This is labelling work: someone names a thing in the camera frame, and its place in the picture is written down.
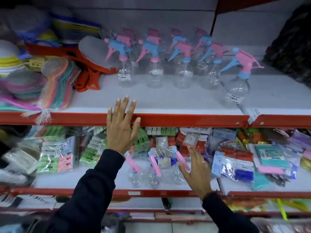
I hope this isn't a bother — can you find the person's left forearm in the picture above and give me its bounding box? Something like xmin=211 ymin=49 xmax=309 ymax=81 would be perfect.
xmin=45 ymin=149 xmax=127 ymax=233

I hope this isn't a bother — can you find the white price label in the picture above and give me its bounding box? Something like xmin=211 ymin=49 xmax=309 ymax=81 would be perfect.
xmin=245 ymin=108 xmax=261 ymax=124

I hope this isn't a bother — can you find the red clothes peg packet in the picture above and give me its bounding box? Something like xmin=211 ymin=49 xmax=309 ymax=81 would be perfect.
xmin=176 ymin=130 xmax=210 ymax=158

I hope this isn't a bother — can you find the person's right hand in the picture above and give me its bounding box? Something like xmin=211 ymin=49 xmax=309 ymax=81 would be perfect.
xmin=178 ymin=146 xmax=216 ymax=200

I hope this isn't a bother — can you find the short red metal shelf rail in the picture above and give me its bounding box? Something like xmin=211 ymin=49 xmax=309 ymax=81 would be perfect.
xmin=250 ymin=114 xmax=311 ymax=128

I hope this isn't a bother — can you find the long red metal shelf rail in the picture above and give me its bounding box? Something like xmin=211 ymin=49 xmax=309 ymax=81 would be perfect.
xmin=0 ymin=111 xmax=250 ymax=129

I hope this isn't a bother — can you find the dark bundled scrubber pack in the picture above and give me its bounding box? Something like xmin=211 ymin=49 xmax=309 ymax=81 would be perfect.
xmin=264 ymin=3 xmax=311 ymax=86

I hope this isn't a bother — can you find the pile of colourful packaged goods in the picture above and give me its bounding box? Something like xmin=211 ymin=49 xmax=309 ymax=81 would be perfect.
xmin=227 ymin=198 xmax=311 ymax=215

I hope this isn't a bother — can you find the pile of colourful mesh brushes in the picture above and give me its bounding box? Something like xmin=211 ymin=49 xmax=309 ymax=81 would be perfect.
xmin=0 ymin=5 xmax=102 ymax=125

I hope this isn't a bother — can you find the blue clothes peg packet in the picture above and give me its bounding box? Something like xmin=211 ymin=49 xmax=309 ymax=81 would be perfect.
xmin=211 ymin=150 xmax=255 ymax=183

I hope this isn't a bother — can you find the teal and pink packet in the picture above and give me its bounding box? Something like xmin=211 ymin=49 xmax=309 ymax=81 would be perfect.
xmin=248 ymin=144 xmax=291 ymax=175

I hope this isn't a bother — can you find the row of clear spray bottles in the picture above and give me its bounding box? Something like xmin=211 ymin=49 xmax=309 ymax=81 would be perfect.
xmin=104 ymin=28 xmax=265 ymax=105

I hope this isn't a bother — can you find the pile of clothes peg packets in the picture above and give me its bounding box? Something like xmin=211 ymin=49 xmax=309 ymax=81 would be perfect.
xmin=0 ymin=126 xmax=311 ymax=189

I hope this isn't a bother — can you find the person's left hand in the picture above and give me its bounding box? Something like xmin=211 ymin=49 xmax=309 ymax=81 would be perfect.
xmin=106 ymin=95 xmax=141 ymax=155

